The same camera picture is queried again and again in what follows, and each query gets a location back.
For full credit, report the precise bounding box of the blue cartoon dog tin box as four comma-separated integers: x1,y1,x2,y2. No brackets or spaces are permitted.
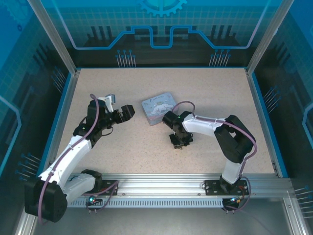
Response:
141,92,181,127

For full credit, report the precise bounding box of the blue printed acrylic panel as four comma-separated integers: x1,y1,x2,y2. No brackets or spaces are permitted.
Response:
251,0,313,196
39,0,282,68
0,0,74,182

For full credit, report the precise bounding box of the aluminium mounting rail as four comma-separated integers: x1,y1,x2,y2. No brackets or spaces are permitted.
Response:
66,173,293,198

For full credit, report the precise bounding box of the aluminium side rail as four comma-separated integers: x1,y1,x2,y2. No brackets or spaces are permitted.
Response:
246,70,281,178
40,70,81,178

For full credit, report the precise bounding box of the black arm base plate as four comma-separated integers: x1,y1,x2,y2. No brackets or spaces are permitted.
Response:
96,180,119,196
204,179,250,196

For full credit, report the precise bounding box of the slotted grey cable duct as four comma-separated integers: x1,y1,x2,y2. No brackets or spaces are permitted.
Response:
67,198,224,209

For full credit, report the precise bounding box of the cable connector with green light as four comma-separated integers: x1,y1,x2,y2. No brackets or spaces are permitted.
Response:
228,195,245,204
88,194,102,205

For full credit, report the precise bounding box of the aluminium frame post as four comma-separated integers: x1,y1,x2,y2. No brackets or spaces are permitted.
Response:
246,0,295,75
26,0,82,75

